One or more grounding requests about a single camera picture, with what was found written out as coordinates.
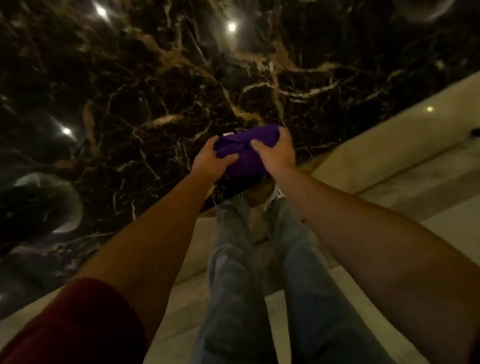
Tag purple cleaning cloth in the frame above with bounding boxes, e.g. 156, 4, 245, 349
214, 123, 282, 179

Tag round glass ashtray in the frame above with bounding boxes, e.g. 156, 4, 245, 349
14, 172, 84, 234
393, 0, 457, 23

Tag white shoe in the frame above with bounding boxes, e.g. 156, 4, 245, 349
262, 185, 284, 211

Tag person's right hand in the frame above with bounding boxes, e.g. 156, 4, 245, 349
250, 126, 297, 177

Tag person's left forearm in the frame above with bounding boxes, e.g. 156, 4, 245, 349
73, 170, 218, 350

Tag person's left hand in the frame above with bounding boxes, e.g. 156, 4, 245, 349
191, 135, 239, 185

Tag blue jeans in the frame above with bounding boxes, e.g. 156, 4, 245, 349
191, 194, 398, 364

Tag black marble coffee table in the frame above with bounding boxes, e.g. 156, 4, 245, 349
0, 0, 480, 322

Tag person's right forearm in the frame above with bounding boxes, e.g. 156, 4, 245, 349
271, 166, 480, 364

